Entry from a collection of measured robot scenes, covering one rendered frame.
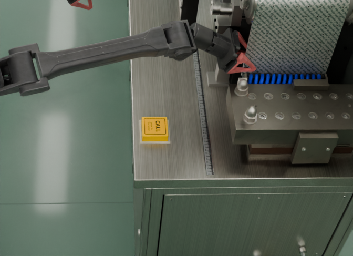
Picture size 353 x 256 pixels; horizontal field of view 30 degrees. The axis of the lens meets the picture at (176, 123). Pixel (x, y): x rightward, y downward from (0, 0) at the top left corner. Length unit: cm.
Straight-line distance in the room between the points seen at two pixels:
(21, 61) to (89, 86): 162
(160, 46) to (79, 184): 130
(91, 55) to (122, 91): 157
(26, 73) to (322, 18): 74
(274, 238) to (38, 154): 125
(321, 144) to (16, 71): 78
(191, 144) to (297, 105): 30
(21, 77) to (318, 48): 77
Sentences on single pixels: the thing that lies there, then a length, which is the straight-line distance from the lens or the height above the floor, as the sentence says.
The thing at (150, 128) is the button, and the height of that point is 92.
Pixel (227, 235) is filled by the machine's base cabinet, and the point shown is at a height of 60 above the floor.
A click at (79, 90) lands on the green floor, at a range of 313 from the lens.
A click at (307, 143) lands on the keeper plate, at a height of 100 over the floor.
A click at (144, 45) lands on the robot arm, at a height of 120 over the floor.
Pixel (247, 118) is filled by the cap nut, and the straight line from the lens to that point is 168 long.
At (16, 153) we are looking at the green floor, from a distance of 292.
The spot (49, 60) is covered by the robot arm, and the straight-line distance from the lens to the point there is 155.
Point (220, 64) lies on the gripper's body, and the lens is 171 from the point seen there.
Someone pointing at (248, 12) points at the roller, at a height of 123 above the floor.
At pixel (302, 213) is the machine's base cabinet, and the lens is 193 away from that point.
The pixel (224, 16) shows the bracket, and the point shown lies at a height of 114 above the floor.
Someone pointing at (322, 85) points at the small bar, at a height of 105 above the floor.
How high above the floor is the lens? 230
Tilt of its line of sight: 50 degrees down
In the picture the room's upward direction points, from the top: 7 degrees clockwise
